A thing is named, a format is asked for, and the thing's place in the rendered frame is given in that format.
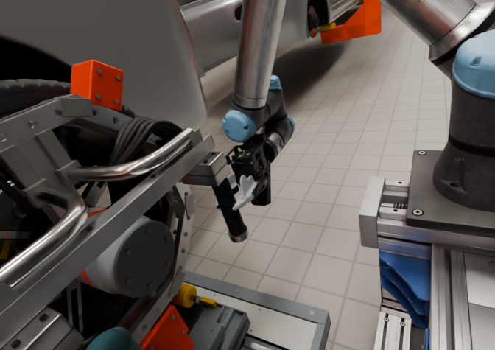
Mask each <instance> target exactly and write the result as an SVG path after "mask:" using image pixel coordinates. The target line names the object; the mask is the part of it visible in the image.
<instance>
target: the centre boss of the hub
mask: <svg viewBox="0 0 495 350"><path fill-rule="evenodd" d="M11 212H12V214H13V216H14V217H16V218H18V219H23V218H24V217H25V216H26V214H27V213H26V212H25V211H24V210H23V209H22V208H21V207H20V206H19V205H18V204H17V203H15V202H14V203H13V204H12V206H11Z"/></svg>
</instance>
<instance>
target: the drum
mask: <svg viewBox="0 0 495 350"><path fill-rule="evenodd" d="M89 209H90V211H89V213H88V218H87V220H86V221H85V224H84V225H83V227H82V228H81V229H80V230H79V231H78V232H77V234H78V233H79V232H81V230H83V229H84V228H85V227H86V226H87V225H89V224H90V223H92V222H93V221H94V220H95V219H96V218H98V216H100V215H101V214H102V213H104V212H105V211H106V210H107V209H103V208H98V207H92V208H89ZM77 234H76V235H77ZM174 254H175V243H174V238H173V236H172V232H171V231H170V230H169V228H168V227H167V226H166V225H165V224H163V223H162V222H159V221H156V220H151V219H149V218H148V217H146V216H144V215H142V216H141V217H140V218H139V219H138V220H137V221H135V222H134V224H132V225H131V226H130V227H129V228H128V229H127V230H126V231H125V232H124V233H123V234H122V235H121V236H120V237H119V238H118V239H117V240H116V241H115V242H113V243H112V244H111V245H110V246H109V247H108V248H107V249H106V250H105V251H104V252H103V253H101V254H100V255H99V256H98V257H97V258H96V259H95V260H94V261H93V262H92V263H91V264H90V265H89V266H87V268H86V269H84V271H83V272H81V274H80V275H78V276H77V277H76V278H75V279H76V280H78V281H81V282H82V283H85V284H88V285H91V286H92V287H95V288H97V289H99V290H102V291H105V292H107V293H110V294H123V295H126V296H128V297H131V298H139V297H142V296H145V295H148V294H149V293H151V292H152V291H153V290H155V289H156V288H157V287H158V286H159V285H160V284H161V283H162V281H163V280H164V279H165V278H166V276H167V274H168V272H169V270H170V268H171V266H172V262H173V259H174Z"/></svg>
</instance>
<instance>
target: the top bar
mask: <svg viewBox="0 0 495 350"><path fill-rule="evenodd" d="M201 135H202V137H203V140H202V141H201V142H200V143H199V144H198V145H197V146H196V147H194V148H183V149H182V150H181V151H180V152H179V153H178V154H176V155H175V156H174V157H172V158H171V159H169V160H168V161H167V162H166V163H164V164H162V165H161V166H160V167H159V168H157V170H156V171H154V172H153V173H152V174H150V175H149V176H148V177H146V178H145V179H144V180H143V181H142V182H141V183H139V184H138V185H137V186H136V187H134V188H133V189H132V190H130V191H129V192H128V193H127V194H126V195H125V196H124V197H122V198H121V199H120V200H118V201H117V202H116V203H114V204H113V205H112V206H111V207H110V208H109V209H107V210H106V211H105V212H104V213H102V214H101V215H100V216H98V218H96V219H95V220H94V221H93V222H92V223H90V224H89V225H87V226H86V227H85V228H84V229H83V230H81V232H79V233H78V234H77V235H75V236H74V237H73V238H72V239H71V240H70V241H69V242H68V243H67V244H65V245H64V246H63V247H62V248H61V249H60V250H59V251H58V252H57V253H55V254H54V255H53V256H52V257H50V258H49V259H48V260H47V261H45V262H44V263H43V264H42V265H41V266H40V267H38V268H37V269H36V270H34V271H33V272H32V273H31V274H29V275H28V276H27V277H26V278H25V279H24V280H23V281H21V282H20V283H19V284H17V285H16V286H15V287H14V288H13V289H14V290H15V291H16V292H17V293H18V294H19V295H20V297H19V298H18V299H17V300H16V301H14V302H13V303H12V304H11V305H9V306H8V308H6V309H5V310H4V311H3V312H2V313H1V314H0V348H1V347H2V346H3V345H4V344H5V343H6V342H8V341H9V340H10V339H11V338H12V337H13V336H14V335H15V334H16V333H17V332H18V331H20V330H21V329H22V328H23V327H24V326H25V325H26V324H27V323H28V322H29V321H30V320H32V319H33V318H34V317H35V316H36V315H37V314H38V313H39V312H40V311H41V310H42V309H43V308H44V307H45V306H46V305H47V304H48V303H49V302H50V301H51V300H52V299H53V298H55V297H56V296H57V295H58V294H59V293H60V292H61V291H62V290H63V289H64V288H65V287H67V286H68V285H69V284H70V283H71V282H72V281H73V280H74V279H75V278H76V277H77V276H78V275H80V274H81V272H83V271H84V269H86V268H87V266H89V265H90V264H91V263H92V262H93V261H94V260H95V259H96V258H97V257H98V256H99V255H100V254H101V253H103V252H104V251H105V250H106V249H107V248H108V247H109V246H110V245H111V244H112V243H113V242H115V241H116V240H117V239H118V238H119V237H120V236H121V235H122V234H123V233H124V232H125V231H126V230H127V229H128V228H129V227H130V226H131V225H132V224H134V222H135V221H137V220H138V219H139V218H140V217H141V216H142V215H143V214H144V213H145V212H146V211H147V210H148V209H150V208H151V207H152V206H153V205H154V204H155V203H156V202H157V201H158V200H159V199H160V198H161V197H163V196H164V195H165V194H166V193H167V192H168V191H169V190H170V189H171V188H172V187H173V186H174V185H175V184H176V183H177V182H178V181H179V180H180V179H181V178H182V177H183V176H184V175H186V174H187V173H188V172H189V171H190V170H191V169H192V168H193V167H194V166H195V165H196V164H198V163H199V162H200V161H201V160H202V159H203V158H204V157H205V156H206V155H207V154H208V153H210V152H211V151H212V150H213V149H214V147H215V145H214V141H213V139H212V137H211V134H201Z"/></svg>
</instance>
